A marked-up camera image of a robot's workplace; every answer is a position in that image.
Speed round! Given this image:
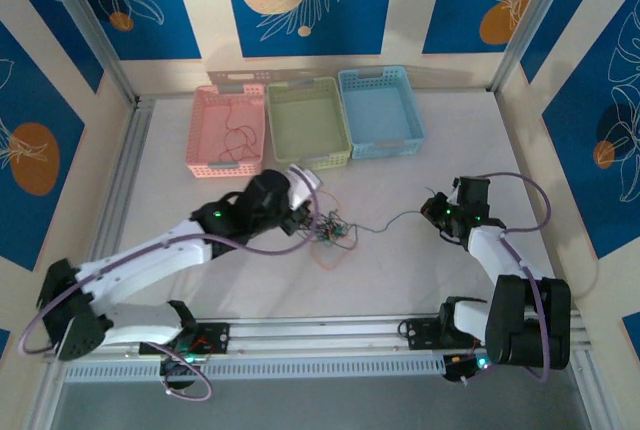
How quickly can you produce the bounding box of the dark green thin cable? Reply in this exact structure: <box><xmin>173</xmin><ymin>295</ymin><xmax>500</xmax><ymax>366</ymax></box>
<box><xmin>344</xmin><ymin>183</ymin><xmax>437</xmax><ymax>239</ymax></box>

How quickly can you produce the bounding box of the orange thin cable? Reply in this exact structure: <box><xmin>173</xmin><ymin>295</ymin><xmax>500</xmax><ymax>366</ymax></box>
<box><xmin>310</xmin><ymin>190</ymin><xmax>360</xmax><ymax>271</ymax></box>

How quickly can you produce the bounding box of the blue plastic basket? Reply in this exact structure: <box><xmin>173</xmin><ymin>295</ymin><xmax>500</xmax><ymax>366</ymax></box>
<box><xmin>337</xmin><ymin>65</ymin><xmax>427</xmax><ymax>160</ymax></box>

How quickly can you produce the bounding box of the white table cloth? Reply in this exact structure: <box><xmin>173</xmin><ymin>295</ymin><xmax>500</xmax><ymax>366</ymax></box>
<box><xmin>102</xmin><ymin>92</ymin><xmax>569</xmax><ymax>324</ymax></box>

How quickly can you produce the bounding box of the pink plastic basket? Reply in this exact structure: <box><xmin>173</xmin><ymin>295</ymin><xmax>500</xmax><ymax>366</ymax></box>
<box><xmin>185</xmin><ymin>83</ymin><xmax>267</xmax><ymax>180</ymax></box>

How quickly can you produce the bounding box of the green plastic basket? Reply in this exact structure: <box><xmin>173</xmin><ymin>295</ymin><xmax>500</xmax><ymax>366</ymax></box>
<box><xmin>264</xmin><ymin>76</ymin><xmax>354</xmax><ymax>172</ymax></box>

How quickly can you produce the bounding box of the black controller box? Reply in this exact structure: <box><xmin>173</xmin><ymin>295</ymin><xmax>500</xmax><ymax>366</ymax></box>
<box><xmin>442</xmin><ymin>351</ymin><xmax>501</xmax><ymax>385</ymax></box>
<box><xmin>159</xmin><ymin>355</ymin><xmax>205</xmax><ymax>392</ymax></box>

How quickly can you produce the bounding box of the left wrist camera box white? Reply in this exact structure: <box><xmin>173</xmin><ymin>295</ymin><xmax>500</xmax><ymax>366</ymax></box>
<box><xmin>285</xmin><ymin>163</ymin><xmax>325</xmax><ymax>212</ymax></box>

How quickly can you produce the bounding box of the long aluminium base rail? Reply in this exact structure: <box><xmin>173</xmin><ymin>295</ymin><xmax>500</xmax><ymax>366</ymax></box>
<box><xmin>42</xmin><ymin>310</ymin><xmax>594</xmax><ymax>365</ymax></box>

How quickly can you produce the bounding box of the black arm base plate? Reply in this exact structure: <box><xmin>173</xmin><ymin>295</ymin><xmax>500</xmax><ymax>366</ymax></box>
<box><xmin>399</xmin><ymin>317</ymin><xmax>500</xmax><ymax>351</ymax></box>
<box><xmin>138</xmin><ymin>320</ymin><xmax>231</xmax><ymax>356</ymax></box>

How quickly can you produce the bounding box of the aluminium side rail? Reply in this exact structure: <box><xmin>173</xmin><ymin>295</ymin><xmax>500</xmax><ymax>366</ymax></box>
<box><xmin>84</xmin><ymin>97</ymin><xmax>155</xmax><ymax>274</ymax></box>

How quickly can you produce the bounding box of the white slotted cable duct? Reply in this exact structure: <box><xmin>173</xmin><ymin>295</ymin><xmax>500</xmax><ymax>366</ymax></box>
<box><xmin>62</xmin><ymin>355</ymin><xmax>447</xmax><ymax>384</ymax></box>

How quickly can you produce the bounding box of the aluminium frame post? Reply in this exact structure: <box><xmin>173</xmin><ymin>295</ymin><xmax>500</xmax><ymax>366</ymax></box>
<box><xmin>35</xmin><ymin>0</ymin><xmax>142</xmax><ymax>107</ymax></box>
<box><xmin>488</xmin><ymin>0</ymin><xmax>587</xmax><ymax>95</ymax></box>

